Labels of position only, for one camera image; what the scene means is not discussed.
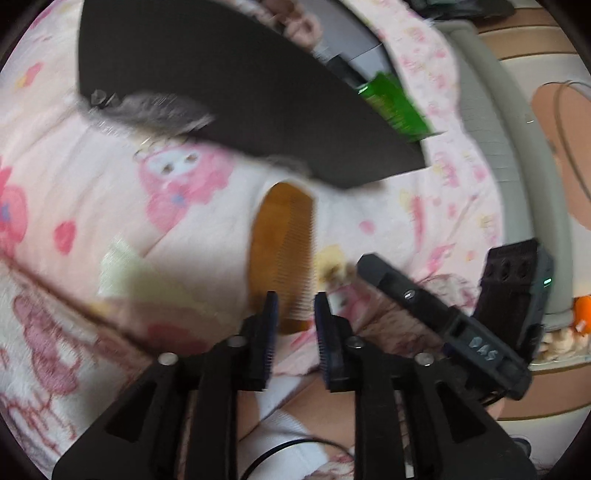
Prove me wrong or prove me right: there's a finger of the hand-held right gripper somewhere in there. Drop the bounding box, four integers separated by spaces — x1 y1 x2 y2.
356 253 462 342

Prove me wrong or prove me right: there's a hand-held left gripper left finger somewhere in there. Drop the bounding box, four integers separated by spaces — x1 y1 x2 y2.
52 291 280 480

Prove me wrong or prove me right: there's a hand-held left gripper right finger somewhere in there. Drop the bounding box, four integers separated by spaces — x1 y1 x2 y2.
314 292 539 480

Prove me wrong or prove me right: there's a brown wooden comb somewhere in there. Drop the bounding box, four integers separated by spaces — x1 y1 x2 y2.
249 181 319 334

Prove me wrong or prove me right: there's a black storage box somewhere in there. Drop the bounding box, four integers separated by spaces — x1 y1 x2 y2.
78 0 428 190

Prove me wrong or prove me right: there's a beige pink cloth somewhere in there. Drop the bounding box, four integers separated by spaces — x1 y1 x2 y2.
263 0 324 47

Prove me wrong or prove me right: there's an orange toy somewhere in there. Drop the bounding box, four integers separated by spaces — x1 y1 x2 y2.
573 295 591 335

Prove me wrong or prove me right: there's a person's white clothing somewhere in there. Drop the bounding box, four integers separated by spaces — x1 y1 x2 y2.
235 374 333 480

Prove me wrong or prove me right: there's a pale yellow flat piece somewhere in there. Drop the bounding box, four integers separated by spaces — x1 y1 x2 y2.
97 237 218 310

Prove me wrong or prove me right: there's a brown round floor mat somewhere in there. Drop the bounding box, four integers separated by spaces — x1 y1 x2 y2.
530 80 591 227

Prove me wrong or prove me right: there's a pink cartoon printed blanket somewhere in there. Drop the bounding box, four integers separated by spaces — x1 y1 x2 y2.
0 0 506 480

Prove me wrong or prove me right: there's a dark cloth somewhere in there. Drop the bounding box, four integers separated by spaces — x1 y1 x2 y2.
406 0 515 21

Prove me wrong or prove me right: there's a black cable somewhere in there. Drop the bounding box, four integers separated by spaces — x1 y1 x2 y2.
240 436 356 480

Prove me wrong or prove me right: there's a grey padded bed frame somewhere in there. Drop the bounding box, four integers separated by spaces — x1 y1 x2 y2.
434 21 578 324

